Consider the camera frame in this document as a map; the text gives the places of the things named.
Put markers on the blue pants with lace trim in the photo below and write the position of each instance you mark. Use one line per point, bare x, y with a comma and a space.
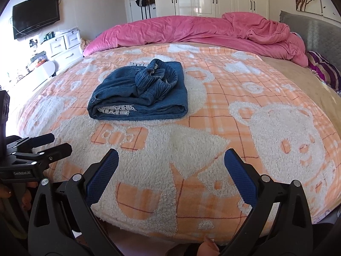
120, 93

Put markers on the beige bed sheet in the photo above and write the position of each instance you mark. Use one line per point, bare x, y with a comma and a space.
314, 93

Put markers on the orange plaid bear blanket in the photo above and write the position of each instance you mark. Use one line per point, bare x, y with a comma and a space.
213, 138

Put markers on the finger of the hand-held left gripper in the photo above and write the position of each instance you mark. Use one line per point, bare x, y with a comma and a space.
50, 154
32, 141

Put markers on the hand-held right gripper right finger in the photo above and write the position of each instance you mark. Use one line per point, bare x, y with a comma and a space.
239, 178

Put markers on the grey quilted headboard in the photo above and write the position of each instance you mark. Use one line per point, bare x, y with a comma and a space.
317, 32

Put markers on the white dresser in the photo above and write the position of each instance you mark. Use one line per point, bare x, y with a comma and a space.
66, 58

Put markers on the pink duvet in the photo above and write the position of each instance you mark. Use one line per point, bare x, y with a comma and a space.
173, 29

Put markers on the white low cabinet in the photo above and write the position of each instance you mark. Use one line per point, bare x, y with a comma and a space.
32, 77

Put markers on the person's left hand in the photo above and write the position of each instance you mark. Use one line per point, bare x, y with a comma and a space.
26, 198

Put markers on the white door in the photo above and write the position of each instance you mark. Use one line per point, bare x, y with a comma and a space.
130, 10

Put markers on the purple striped pillow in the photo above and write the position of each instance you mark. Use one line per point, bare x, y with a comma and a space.
326, 69

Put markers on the black television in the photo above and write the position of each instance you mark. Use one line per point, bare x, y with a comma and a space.
36, 14

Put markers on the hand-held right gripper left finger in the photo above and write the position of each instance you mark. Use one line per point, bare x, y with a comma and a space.
102, 178

